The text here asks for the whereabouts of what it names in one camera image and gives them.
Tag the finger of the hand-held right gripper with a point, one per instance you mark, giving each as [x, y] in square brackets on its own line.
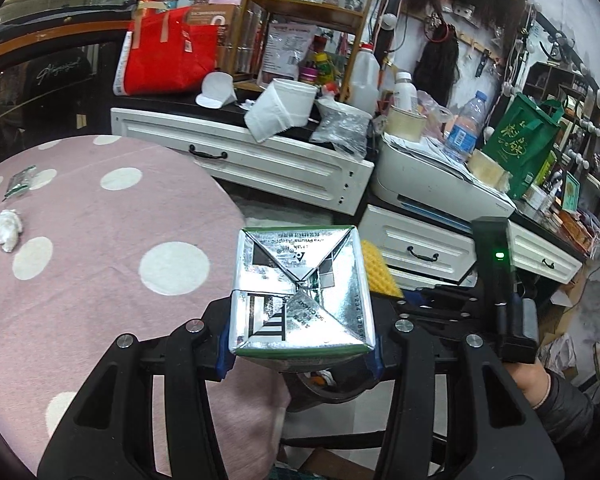
[445, 292]
[455, 315]

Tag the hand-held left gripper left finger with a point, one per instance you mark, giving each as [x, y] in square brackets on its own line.
[224, 360]

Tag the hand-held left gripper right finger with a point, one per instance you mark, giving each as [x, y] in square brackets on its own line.
[376, 366]

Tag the black trash bin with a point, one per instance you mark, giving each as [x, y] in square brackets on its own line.
[340, 394]

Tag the yellow foam net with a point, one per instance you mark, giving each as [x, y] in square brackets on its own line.
[380, 270]

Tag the green drink carton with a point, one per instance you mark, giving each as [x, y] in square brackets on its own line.
[300, 290]

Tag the person's right forearm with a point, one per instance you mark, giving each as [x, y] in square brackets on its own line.
[575, 410]

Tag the person's right hand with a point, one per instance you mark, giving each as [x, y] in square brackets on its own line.
[527, 385]

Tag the white drawer cabinet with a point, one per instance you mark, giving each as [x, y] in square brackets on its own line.
[260, 160]
[415, 237]

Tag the green framed card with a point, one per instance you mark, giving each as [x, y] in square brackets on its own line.
[570, 192]

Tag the white printer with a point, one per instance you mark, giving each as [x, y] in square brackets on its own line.
[420, 180]

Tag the green tote bag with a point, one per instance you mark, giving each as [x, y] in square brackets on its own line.
[520, 145]

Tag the blue-label water bottle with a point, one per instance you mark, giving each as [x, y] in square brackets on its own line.
[462, 135]

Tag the cream round tub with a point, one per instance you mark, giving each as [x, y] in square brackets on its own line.
[405, 125]

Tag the clear plastic bag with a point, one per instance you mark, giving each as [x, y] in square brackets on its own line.
[342, 130]

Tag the dark wooden shelf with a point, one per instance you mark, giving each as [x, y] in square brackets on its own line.
[550, 85]

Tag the small white bottle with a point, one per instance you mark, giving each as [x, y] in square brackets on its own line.
[404, 92]

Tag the black wig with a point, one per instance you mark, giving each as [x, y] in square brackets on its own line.
[437, 70]

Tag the white plastic jug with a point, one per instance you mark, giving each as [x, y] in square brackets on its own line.
[362, 85]

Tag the white folded face mask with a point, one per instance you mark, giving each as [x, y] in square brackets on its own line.
[280, 107]

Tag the small white tissue piece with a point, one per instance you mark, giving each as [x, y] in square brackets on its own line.
[5, 227]

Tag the green snack wrapper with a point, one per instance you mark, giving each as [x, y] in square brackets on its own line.
[20, 182]

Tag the foil packet with label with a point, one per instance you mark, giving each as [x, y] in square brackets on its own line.
[285, 52]

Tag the red tote bag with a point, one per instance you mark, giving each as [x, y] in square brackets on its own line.
[165, 60]

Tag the wooden shelf rack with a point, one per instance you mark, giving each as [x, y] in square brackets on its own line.
[310, 10]

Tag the brown printed box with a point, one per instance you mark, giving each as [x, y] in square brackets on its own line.
[225, 30]

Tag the wood-framed glass cabinet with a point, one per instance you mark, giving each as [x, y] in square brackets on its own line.
[30, 52]

